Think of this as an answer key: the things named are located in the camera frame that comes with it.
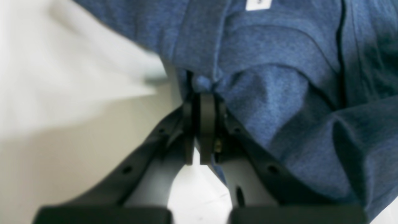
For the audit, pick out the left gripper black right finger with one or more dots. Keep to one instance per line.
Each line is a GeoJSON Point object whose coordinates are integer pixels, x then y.
{"type": "Point", "coordinates": [262, 190]}

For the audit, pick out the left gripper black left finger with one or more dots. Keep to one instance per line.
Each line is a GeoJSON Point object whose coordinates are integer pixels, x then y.
{"type": "Point", "coordinates": [138, 189]}

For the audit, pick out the dark blue printed T-shirt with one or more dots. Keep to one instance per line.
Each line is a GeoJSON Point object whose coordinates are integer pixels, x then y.
{"type": "Point", "coordinates": [314, 82]}

